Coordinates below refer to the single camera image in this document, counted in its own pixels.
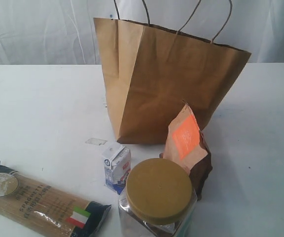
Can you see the white backdrop curtain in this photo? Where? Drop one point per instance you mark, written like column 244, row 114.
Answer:
column 62, row 31

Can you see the kraft pouch with orange label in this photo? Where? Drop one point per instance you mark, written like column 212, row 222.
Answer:
column 186, row 146

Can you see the spaghetti packet with Italian flag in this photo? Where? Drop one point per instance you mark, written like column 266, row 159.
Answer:
column 47, row 210

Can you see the small white blue milk carton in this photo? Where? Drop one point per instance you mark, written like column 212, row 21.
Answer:
column 117, row 164

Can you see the clear jar with yellow lid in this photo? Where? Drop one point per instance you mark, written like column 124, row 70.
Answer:
column 158, row 200

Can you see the clear tape piece on table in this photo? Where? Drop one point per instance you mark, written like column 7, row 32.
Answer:
column 95, row 141

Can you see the brown paper bag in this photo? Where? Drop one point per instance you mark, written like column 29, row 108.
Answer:
column 150, row 72

